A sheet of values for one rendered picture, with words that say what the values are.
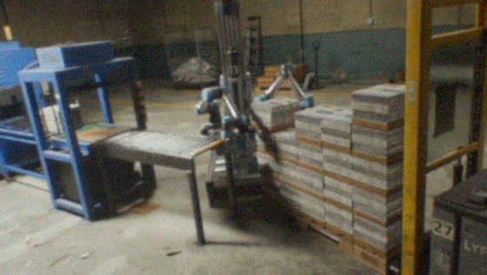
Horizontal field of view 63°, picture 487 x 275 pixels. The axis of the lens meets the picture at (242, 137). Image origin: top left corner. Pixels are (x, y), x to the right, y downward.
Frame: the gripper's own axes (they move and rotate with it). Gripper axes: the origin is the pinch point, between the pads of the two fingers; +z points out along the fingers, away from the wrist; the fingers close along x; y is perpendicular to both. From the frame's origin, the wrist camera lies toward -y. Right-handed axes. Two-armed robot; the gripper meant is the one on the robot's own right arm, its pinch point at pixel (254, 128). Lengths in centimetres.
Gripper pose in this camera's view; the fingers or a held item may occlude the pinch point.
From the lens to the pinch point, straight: 368.2
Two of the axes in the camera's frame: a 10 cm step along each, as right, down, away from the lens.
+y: -1.0, -9.5, -2.9
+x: -5.8, -1.8, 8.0
